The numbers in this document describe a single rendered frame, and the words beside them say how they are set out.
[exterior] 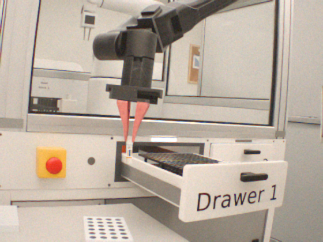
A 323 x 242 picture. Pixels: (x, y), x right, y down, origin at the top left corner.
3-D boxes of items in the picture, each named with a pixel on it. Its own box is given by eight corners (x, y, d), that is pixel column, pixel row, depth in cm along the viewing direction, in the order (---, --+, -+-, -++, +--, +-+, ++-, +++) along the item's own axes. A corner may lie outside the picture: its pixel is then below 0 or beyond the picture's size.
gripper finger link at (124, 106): (116, 138, 66) (121, 90, 66) (153, 143, 66) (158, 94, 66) (111, 141, 59) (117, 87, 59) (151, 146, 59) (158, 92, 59)
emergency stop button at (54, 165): (63, 174, 76) (63, 158, 76) (46, 174, 74) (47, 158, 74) (60, 171, 79) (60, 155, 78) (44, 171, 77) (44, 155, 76)
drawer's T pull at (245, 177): (268, 180, 67) (269, 173, 67) (243, 182, 63) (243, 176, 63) (256, 176, 70) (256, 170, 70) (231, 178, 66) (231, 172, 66)
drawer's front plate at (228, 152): (270, 173, 119) (274, 144, 119) (210, 178, 105) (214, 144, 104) (267, 172, 121) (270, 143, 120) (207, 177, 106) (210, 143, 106)
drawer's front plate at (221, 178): (282, 205, 76) (288, 161, 75) (183, 222, 62) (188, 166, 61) (277, 204, 77) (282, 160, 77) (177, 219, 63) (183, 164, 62)
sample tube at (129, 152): (132, 163, 62) (132, 139, 62) (125, 163, 62) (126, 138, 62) (132, 163, 63) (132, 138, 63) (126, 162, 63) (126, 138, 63)
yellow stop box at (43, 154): (66, 179, 79) (67, 150, 78) (38, 179, 75) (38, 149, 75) (62, 174, 83) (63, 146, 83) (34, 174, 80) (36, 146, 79)
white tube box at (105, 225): (132, 259, 56) (134, 240, 56) (85, 259, 54) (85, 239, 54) (122, 233, 68) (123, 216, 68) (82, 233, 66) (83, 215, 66)
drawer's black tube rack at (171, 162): (239, 192, 82) (242, 166, 81) (180, 197, 73) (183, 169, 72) (190, 174, 101) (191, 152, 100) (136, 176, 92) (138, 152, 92)
